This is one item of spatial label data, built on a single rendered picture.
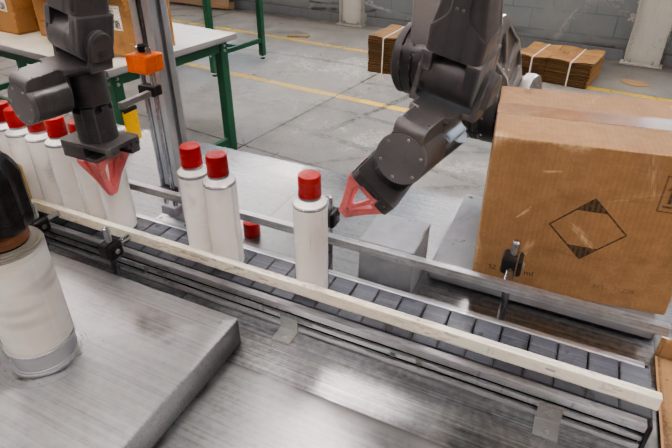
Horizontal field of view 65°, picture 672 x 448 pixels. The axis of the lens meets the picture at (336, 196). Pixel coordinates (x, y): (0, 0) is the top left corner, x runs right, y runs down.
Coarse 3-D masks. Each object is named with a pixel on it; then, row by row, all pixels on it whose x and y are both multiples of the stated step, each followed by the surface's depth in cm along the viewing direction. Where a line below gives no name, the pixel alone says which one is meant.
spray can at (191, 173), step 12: (192, 144) 83; (180, 156) 82; (192, 156) 82; (180, 168) 84; (192, 168) 83; (204, 168) 84; (180, 180) 83; (192, 180) 83; (180, 192) 85; (192, 192) 84; (192, 204) 85; (204, 204) 85; (192, 216) 86; (204, 216) 86; (192, 228) 87; (204, 228) 87; (192, 240) 89; (204, 240) 88
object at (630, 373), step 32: (64, 224) 100; (160, 224) 100; (160, 256) 91; (256, 256) 91; (256, 288) 84; (352, 288) 84; (352, 320) 78; (448, 320) 78; (480, 320) 78; (448, 352) 73; (544, 352) 72; (576, 352) 72; (544, 384) 68; (640, 384) 68; (640, 416) 64
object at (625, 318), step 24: (144, 192) 97; (168, 192) 94; (240, 216) 89; (264, 216) 87; (336, 240) 82; (408, 264) 78; (432, 264) 76; (504, 288) 73; (528, 288) 72; (600, 312) 68; (624, 312) 67
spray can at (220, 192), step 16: (208, 160) 79; (224, 160) 79; (208, 176) 80; (224, 176) 80; (208, 192) 80; (224, 192) 80; (208, 208) 82; (224, 208) 82; (208, 224) 85; (224, 224) 83; (240, 224) 86; (224, 240) 85; (240, 240) 87; (224, 256) 86; (240, 256) 88
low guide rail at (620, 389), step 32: (96, 224) 95; (192, 256) 87; (288, 288) 81; (320, 288) 79; (384, 320) 75; (416, 320) 73; (480, 352) 70; (512, 352) 68; (576, 384) 66; (608, 384) 64
